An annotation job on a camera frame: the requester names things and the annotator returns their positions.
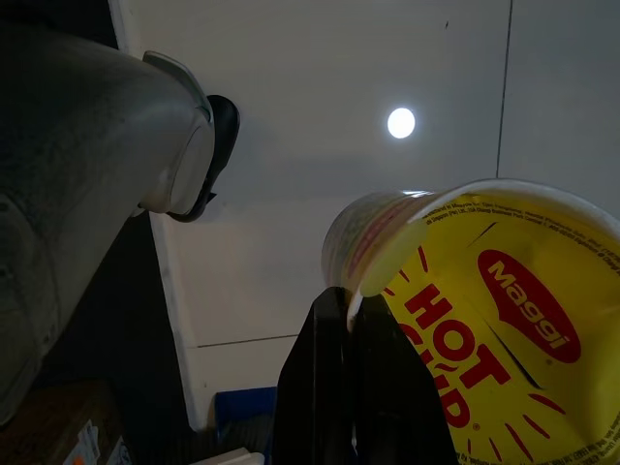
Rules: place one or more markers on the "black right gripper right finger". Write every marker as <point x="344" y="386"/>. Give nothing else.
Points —
<point x="387" y="412"/>

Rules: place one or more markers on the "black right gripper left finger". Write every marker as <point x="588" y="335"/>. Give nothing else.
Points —
<point x="315" y="387"/>

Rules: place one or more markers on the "yellow Maggi noodle cup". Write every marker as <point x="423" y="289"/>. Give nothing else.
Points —
<point x="484" y="339"/>

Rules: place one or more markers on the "brown cardboard box with labels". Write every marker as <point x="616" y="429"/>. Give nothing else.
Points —
<point x="63" y="426"/>

